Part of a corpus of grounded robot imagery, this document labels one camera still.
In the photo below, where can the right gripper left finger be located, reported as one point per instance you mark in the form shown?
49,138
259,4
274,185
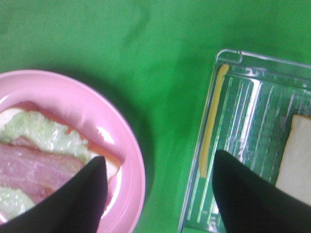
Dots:
76,207

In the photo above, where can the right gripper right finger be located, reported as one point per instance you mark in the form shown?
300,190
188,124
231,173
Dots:
249,204

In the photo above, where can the bacon strip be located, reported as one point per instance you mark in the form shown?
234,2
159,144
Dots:
28,176

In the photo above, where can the green lettuce leaf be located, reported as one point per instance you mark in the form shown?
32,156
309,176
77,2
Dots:
37,157

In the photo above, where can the yellow cheese slice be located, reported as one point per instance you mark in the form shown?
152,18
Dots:
203,156

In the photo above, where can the right clear plastic container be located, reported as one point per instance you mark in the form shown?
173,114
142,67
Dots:
259,97

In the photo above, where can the pink round plate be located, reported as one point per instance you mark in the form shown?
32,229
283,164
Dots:
100,122

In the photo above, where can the green tablecloth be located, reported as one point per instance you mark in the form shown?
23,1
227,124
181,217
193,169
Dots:
153,60

